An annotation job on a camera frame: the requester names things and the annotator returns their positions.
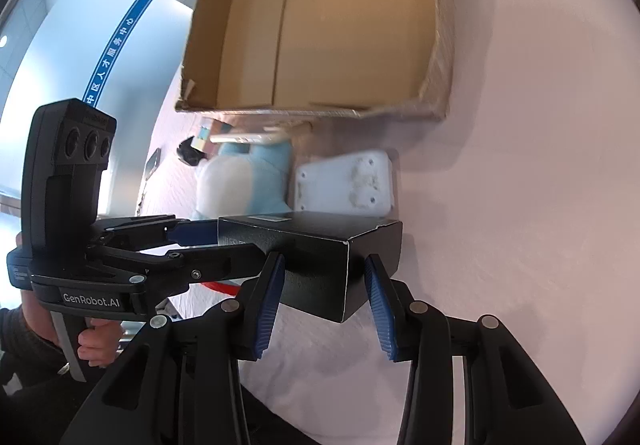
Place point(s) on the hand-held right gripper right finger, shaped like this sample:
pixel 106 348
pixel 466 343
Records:
pixel 380 315

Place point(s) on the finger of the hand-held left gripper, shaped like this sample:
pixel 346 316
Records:
pixel 195 231
pixel 210 262

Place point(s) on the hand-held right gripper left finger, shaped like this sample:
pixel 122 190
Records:
pixel 267 307

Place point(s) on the light blue plush toy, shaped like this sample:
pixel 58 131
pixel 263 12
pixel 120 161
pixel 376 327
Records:
pixel 235 180

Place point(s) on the black rectangular box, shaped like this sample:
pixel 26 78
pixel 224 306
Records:
pixel 320 265

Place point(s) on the white keypad device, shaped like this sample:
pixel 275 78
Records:
pixel 250 137

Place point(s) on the light blue device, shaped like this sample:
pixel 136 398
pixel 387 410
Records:
pixel 340 180

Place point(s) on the cardboard box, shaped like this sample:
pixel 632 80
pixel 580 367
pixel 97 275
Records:
pixel 325 25

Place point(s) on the person's left forearm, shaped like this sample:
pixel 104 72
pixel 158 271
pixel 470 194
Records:
pixel 22 350

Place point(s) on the person's left hand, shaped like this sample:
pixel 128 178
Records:
pixel 97 342

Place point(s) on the black round device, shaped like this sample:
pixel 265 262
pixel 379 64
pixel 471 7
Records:
pixel 189 152

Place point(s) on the pastel puzzle cube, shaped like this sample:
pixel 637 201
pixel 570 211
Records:
pixel 204 139

